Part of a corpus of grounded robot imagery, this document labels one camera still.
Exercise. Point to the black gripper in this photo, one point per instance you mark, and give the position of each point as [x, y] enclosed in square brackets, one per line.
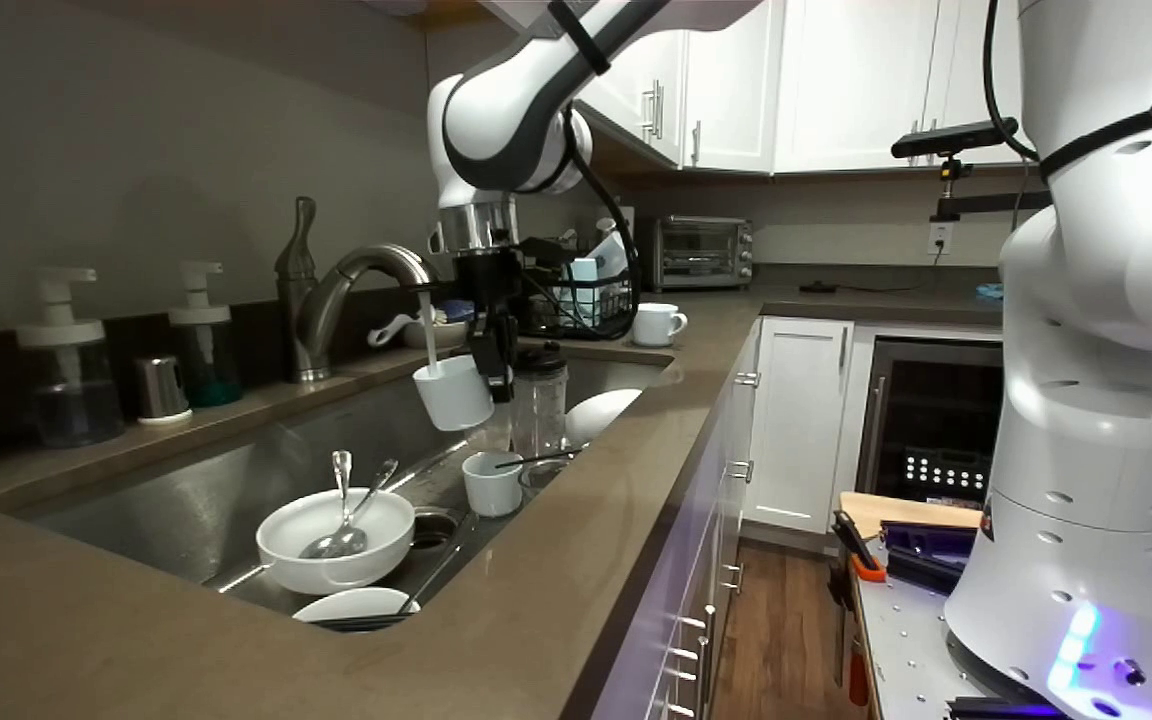
[512, 295]

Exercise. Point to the white mug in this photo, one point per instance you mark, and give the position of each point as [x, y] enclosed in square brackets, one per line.
[453, 395]
[656, 325]

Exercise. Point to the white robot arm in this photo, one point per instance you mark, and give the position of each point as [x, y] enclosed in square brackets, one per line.
[1058, 589]

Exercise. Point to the white plate in sink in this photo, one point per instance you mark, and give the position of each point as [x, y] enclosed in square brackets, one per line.
[588, 418]

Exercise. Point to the small white cup in sink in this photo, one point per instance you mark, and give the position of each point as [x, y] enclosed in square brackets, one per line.
[492, 482]

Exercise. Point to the white oval dish front sink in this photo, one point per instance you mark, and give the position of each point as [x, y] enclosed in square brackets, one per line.
[356, 606]

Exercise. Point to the stainless steel sink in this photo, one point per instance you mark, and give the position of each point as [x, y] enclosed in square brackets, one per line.
[210, 522]

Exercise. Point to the clear blender jar black lid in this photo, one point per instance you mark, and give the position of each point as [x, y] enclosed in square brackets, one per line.
[542, 399]

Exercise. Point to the black dish rack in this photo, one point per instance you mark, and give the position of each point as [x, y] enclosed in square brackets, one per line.
[571, 318]

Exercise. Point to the small dish with utensils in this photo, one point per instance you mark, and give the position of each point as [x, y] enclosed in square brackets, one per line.
[412, 335]

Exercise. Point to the light blue container in rack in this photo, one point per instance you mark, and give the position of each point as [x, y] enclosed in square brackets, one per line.
[603, 283]

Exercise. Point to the curved steel faucet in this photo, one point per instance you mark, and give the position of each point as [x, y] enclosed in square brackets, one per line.
[320, 304]

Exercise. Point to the dark glass bottle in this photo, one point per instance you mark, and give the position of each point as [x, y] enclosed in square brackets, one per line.
[292, 265]

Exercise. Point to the toaster oven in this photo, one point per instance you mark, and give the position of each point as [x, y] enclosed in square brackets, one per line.
[701, 254]

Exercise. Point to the metal spoon in bowl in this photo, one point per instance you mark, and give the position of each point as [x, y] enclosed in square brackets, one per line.
[349, 539]

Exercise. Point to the green soap dispenser white pump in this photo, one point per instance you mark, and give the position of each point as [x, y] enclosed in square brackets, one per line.
[206, 337]

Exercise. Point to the white lower cabinet door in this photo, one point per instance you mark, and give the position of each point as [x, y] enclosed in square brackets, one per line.
[797, 421]

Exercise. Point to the purple-lit drawer fronts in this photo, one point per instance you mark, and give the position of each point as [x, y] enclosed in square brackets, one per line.
[663, 652]

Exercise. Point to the small metal cup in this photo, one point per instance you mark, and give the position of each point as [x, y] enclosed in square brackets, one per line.
[162, 399]

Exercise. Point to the clear soap dispenser white pump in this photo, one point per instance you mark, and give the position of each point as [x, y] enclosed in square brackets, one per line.
[74, 399]

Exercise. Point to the white upper cabinets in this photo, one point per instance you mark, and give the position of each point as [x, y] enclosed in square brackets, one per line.
[813, 87]

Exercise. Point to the wine cooler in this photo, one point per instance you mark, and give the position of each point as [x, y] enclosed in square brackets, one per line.
[930, 418]

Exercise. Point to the orange handled tool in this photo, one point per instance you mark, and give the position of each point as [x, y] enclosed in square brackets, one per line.
[865, 564]

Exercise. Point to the black camera on stand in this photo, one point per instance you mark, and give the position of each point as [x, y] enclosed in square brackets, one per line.
[949, 151]

